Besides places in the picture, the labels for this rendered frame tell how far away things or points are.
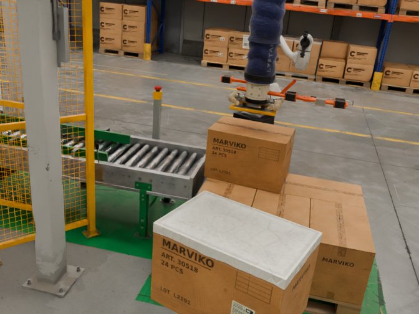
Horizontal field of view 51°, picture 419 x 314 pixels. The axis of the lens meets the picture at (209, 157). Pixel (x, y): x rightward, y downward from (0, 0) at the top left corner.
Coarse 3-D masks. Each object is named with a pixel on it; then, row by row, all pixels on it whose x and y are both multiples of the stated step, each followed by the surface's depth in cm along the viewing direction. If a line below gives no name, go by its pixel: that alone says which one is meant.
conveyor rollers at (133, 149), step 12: (12, 132) 401; (24, 132) 404; (72, 144) 385; (84, 144) 387; (108, 144) 394; (120, 144) 398; (108, 156) 363; (168, 156) 373; (180, 156) 375; (192, 156) 378
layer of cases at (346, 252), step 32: (224, 192) 321; (256, 192) 326; (288, 192) 330; (320, 192) 335; (352, 192) 340; (320, 224) 289; (352, 224) 293; (320, 256) 272; (352, 256) 267; (320, 288) 280; (352, 288) 275
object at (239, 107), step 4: (232, 104) 328; (244, 104) 322; (232, 108) 321; (236, 108) 320; (240, 108) 320; (244, 108) 319; (248, 108) 320; (252, 108) 319; (256, 108) 320; (260, 108) 321; (264, 108) 320; (252, 112) 318; (256, 112) 317; (260, 112) 316; (264, 112) 316; (268, 112) 316; (272, 112) 317; (276, 112) 322
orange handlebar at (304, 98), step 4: (232, 80) 355; (236, 80) 354; (240, 80) 353; (244, 80) 352; (236, 88) 329; (240, 88) 326; (244, 88) 326; (268, 92) 322; (276, 92) 324; (280, 96) 320; (300, 96) 320; (304, 96) 318; (308, 96) 319; (304, 100) 317; (308, 100) 316; (312, 100) 315; (328, 100) 316; (332, 100) 315; (332, 104) 312; (348, 104) 311
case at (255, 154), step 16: (208, 128) 328; (224, 128) 331; (240, 128) 334; (256, 128) 338; (272, 128) 341; (288, 128) 344; (208, 144) 331; (224, 144) 327; (240, 144) 323; (256, 144) 319; (272, 144) 314; (288, 144) 319; (208, 160) 336; (224, 160) 332; (240, 160) 327; (256, 160) 323; (272, 160) 319; (288, 160) 342; (208, 176) 341; (224, 176) 336; (240, 176) 332; (256, 176) 327; (272, 176) 323; (272, 192) 327
